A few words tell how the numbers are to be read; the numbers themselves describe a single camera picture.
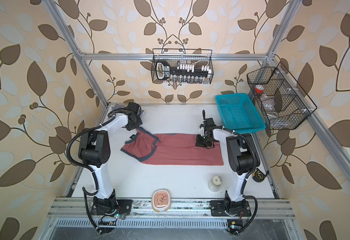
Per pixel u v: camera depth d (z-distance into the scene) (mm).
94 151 533
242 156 509
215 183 723
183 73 838
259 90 873
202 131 932
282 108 750
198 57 909
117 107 1092
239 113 1155
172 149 941
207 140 829
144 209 757
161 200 746
